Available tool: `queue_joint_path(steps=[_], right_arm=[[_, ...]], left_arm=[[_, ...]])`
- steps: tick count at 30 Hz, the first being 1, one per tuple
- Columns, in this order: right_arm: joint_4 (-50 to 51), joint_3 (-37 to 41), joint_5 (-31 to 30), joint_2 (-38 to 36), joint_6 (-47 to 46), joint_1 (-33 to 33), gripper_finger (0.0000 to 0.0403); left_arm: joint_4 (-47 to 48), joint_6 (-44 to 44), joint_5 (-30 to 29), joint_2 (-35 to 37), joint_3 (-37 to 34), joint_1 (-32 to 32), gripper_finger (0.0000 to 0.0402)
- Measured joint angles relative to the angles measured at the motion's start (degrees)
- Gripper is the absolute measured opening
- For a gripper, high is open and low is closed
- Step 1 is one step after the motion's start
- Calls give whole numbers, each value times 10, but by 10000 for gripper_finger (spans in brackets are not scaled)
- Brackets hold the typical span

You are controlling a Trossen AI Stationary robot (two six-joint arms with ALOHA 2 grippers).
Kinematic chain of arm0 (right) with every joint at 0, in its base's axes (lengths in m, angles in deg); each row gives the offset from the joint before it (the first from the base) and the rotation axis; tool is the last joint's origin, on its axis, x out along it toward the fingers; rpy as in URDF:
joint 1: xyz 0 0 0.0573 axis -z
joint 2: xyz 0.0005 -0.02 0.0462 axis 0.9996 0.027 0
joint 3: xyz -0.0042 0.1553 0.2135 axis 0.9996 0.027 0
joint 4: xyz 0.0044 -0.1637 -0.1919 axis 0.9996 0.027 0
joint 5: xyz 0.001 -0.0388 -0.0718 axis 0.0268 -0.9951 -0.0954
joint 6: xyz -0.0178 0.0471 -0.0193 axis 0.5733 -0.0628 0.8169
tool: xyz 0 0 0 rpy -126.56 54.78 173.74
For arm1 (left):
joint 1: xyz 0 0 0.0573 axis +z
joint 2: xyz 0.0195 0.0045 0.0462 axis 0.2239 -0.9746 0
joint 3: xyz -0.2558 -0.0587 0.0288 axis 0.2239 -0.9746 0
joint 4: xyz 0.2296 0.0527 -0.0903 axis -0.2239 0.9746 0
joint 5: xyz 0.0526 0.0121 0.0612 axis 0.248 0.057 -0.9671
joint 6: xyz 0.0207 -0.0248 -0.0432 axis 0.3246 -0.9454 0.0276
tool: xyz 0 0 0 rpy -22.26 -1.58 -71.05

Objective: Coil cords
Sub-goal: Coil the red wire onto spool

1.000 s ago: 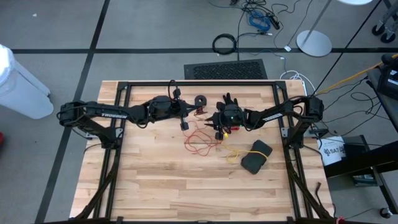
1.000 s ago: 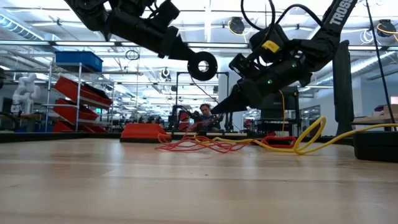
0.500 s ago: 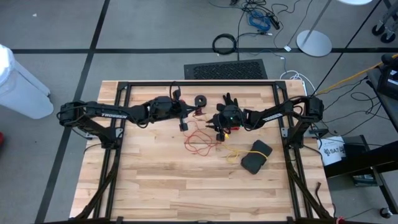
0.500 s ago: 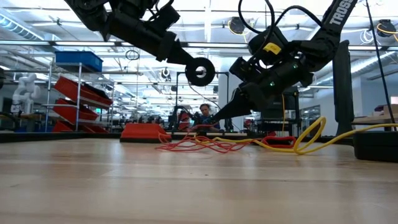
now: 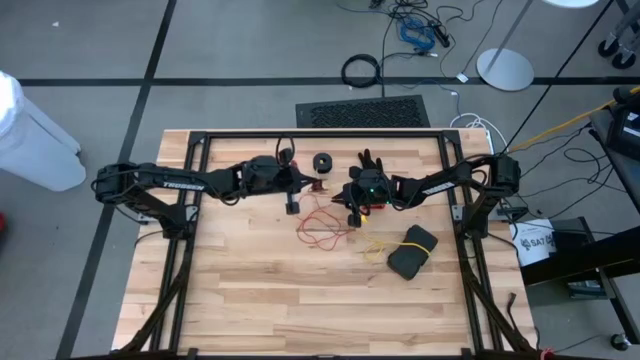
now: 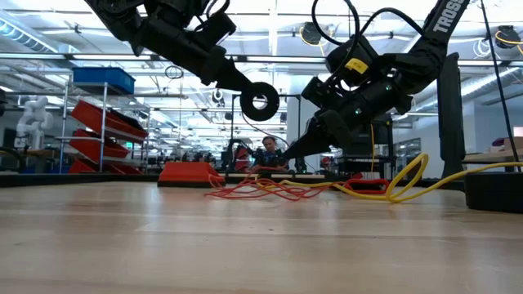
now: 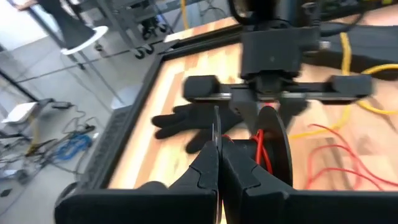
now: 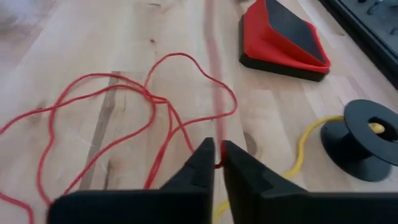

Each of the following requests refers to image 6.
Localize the white column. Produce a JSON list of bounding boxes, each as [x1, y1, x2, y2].
[[286, 75, 320, 173]]

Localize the person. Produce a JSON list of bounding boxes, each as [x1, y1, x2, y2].
[[253, 135, 289, 171]]

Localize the yellow cord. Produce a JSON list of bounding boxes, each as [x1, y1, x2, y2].
[[281, 153, 523, 204]]

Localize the black left camera cable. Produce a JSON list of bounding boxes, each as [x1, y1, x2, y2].
[[191, 0, 232, 33]]

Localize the red tilted storage bin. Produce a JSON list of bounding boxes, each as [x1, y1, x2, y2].
[[67, 158, 144, 176], [71, 100, 150, 144], [68, 129, 131, 164]]

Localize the ceiling cable reel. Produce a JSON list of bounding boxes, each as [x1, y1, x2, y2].
[[493, 25, 523, 56], [299, 22, 328, 47]]

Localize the blue storage bin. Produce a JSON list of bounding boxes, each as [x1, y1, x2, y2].
[[72, 67, 136, 96]]

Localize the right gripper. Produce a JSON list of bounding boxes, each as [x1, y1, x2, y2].
[[281, 75, 413, 162]]

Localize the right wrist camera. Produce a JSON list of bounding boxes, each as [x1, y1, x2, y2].
[[325, 35, 380, 87]]

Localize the black pouch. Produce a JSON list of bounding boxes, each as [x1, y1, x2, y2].
[[463, 171, 523, 215]]

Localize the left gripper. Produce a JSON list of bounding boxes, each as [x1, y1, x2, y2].
[[136, 16, 259, 94]]

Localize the red cord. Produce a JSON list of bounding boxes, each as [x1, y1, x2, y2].
[[203, 112, 328, 203]]

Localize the tall black post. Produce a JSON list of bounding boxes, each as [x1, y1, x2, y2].
[[436, 52, 467, 181]]

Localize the red square case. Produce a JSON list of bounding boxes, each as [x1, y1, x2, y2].
[[157, 161, 227, 189]]

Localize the wooden desk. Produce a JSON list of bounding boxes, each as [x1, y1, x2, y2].
[[461, 136, 523, 184]]

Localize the metal shelf rack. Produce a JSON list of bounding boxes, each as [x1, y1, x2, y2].
[[55, 81, 151, 176]]

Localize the black cable with yellow tag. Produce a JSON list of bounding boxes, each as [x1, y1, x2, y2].
[[311, 0, 426, 82]]

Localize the black gantry frame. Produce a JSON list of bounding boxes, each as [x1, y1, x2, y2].
[[230, 92, 302, 175]]

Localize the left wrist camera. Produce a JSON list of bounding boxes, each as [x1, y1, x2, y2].
[[194, 11, 238, 47]]

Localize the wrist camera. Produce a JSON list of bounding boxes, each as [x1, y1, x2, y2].
[[194, 11, 238, 47], [325, 35, 380, 87]]

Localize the black monitor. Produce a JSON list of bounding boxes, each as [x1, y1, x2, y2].
[[341, 114, 394, 158]]

